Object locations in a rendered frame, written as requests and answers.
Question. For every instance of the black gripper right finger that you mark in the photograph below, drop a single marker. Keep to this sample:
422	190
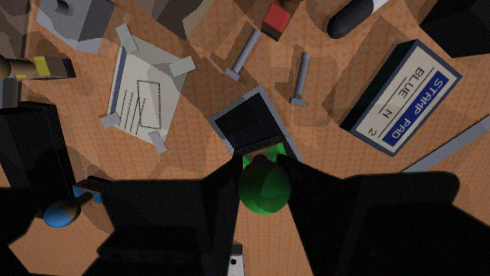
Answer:
329	211

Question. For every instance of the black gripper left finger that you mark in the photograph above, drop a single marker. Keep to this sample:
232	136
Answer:
209	205

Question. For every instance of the tan cube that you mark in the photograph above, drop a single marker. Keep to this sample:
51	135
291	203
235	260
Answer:
179	16

